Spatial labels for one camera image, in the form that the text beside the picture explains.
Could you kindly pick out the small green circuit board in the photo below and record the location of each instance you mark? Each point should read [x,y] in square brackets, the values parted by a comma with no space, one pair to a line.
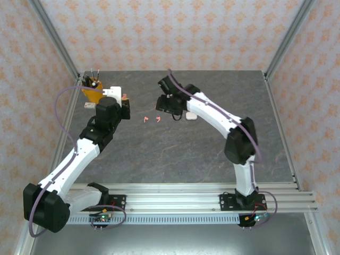
[103,217]
[256,218]

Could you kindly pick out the black pen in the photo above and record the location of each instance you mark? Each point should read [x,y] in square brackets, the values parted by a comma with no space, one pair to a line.
[86,80]

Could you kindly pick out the white staple box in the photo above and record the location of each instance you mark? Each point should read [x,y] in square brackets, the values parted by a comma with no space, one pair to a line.
[89,105]

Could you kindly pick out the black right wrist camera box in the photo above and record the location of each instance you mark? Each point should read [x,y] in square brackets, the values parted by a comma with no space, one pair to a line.
[166,83]

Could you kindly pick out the aluminium frame post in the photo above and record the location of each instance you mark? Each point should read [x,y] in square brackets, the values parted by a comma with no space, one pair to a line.
[53,37]
[289,37]

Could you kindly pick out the aluminium table edge rail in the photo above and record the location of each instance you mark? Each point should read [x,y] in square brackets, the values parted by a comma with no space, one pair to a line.
[172,186]

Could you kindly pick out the aluminium side rail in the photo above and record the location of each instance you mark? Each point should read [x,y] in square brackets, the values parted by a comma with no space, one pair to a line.
[67,114]
[282,130]

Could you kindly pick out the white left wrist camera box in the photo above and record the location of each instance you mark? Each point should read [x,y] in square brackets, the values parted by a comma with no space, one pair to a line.
[114,91]

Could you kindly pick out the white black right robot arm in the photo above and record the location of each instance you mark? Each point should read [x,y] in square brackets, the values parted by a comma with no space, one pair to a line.
[212,111]

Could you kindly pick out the yellow metal pen bucket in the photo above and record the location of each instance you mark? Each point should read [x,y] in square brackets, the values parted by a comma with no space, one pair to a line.
[91,94]

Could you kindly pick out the aluminium base beam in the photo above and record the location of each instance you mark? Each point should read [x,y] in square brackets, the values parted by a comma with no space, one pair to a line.
[172,202]

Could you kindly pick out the dark pencil with white end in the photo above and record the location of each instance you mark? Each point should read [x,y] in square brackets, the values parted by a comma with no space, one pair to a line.
[97,74]
[92,74]

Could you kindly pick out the white earbud charging case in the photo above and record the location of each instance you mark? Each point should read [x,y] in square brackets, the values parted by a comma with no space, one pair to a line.
[191,117]

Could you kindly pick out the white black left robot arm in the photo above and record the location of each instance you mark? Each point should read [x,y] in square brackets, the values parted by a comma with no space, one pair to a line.
[79,154]

